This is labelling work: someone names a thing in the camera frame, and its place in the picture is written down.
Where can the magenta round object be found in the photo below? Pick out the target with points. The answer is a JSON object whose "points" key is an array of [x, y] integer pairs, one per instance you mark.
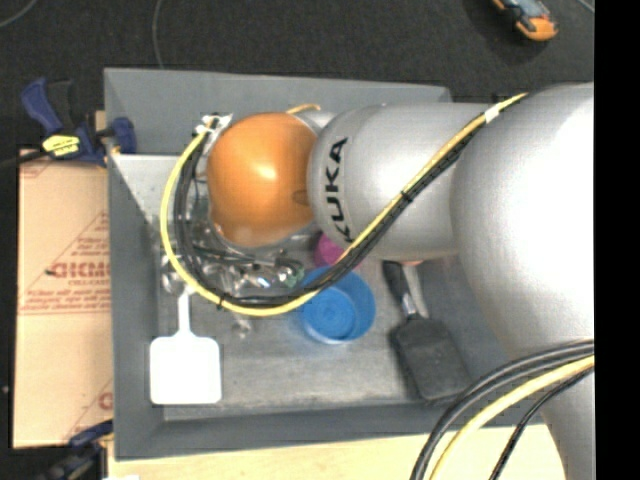
{"points": [[326, 250]]}

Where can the blue plastic cup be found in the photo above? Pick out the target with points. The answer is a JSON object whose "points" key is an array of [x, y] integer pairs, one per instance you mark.
{"points": [[332, 315]]}

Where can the grey metal bin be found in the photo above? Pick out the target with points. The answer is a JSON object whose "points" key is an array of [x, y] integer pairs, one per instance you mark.
{"points": [[280, 368]]}

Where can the white flat spatula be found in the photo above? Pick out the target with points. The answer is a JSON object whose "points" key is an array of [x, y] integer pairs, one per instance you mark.
{"points": [[185, 370]]}

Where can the black spatula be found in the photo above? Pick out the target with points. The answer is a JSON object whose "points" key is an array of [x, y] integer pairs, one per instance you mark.
{"points": [[427, 360]]}

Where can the brown cardboard board, red print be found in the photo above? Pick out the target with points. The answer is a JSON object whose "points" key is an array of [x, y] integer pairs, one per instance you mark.
{"points": [[60, 348]]}

